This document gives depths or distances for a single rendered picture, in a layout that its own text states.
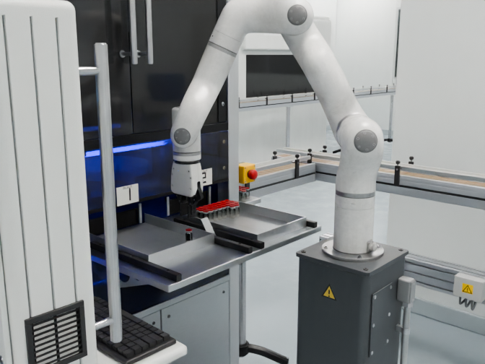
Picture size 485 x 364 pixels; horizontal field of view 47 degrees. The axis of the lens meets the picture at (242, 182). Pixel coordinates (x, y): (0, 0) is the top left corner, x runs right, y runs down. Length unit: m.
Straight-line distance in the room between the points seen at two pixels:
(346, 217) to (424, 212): 1.59
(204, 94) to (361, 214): 0.58
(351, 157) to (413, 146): 1.64
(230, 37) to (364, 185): 0.58
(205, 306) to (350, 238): 0.73
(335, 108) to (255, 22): 0.34
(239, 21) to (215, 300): 1.11
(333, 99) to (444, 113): 1.55
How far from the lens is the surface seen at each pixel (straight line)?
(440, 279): 2.67
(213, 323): 2.28
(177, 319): 2.13
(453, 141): 3.14
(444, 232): 3.25
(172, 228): 1.89
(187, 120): 1.57
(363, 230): 1.72
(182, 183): 1.69
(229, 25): 1.62
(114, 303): 1.19
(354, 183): 1.67
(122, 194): 1.82
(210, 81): 1.63
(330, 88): 1.64
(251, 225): 1.94
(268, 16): 1.59
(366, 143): 1.59
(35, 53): 1.01
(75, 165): 1.06
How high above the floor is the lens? 1.46
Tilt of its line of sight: 13 degrees down
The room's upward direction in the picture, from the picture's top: straight up
